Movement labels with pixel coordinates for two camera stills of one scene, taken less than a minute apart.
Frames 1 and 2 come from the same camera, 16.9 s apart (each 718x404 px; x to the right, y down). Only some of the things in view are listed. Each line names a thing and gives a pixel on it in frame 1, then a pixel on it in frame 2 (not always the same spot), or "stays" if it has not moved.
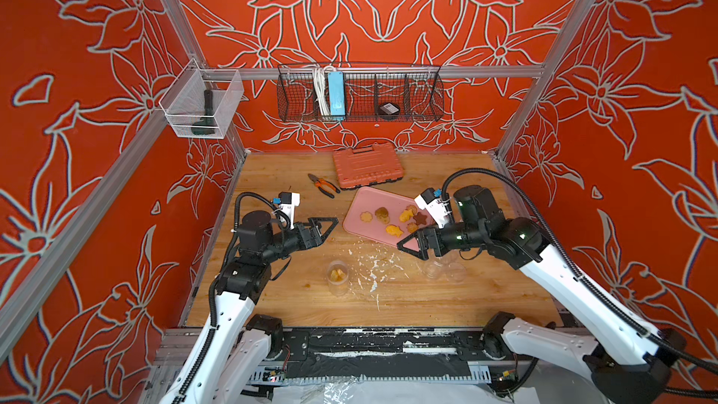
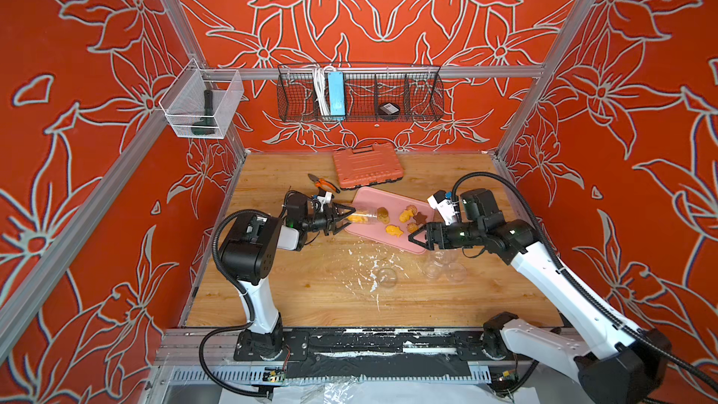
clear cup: [457, 272] stays
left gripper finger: [323, 238] → [337, 225]
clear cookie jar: [436, 268] stays
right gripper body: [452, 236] stays
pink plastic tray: [384, 216] stays
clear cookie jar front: [337, 278] → [364, 217]
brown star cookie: [421, 219] stays
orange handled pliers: [321, 182] stays
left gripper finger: [317, 224] → [341, 211]
